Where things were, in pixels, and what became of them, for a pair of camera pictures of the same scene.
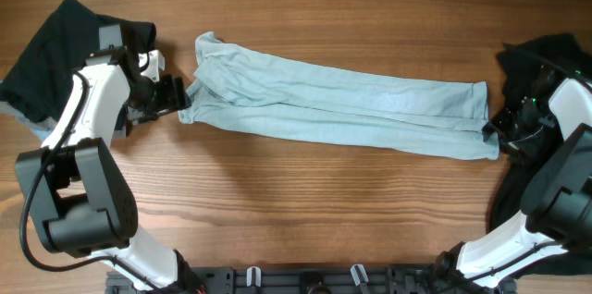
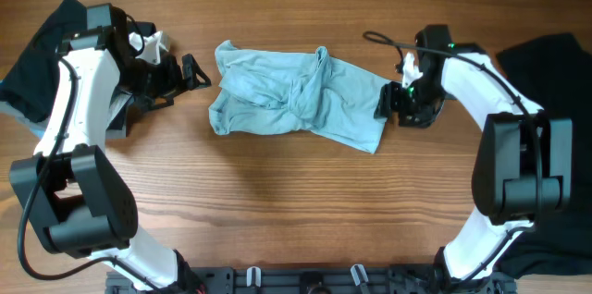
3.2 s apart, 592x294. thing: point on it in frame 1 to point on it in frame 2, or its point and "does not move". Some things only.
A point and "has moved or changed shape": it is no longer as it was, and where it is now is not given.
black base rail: [299, 280] does not move
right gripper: [527, 152] to [389, 97]
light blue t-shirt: [244, 85] has moved or changed shape
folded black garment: [36, 83] does not move
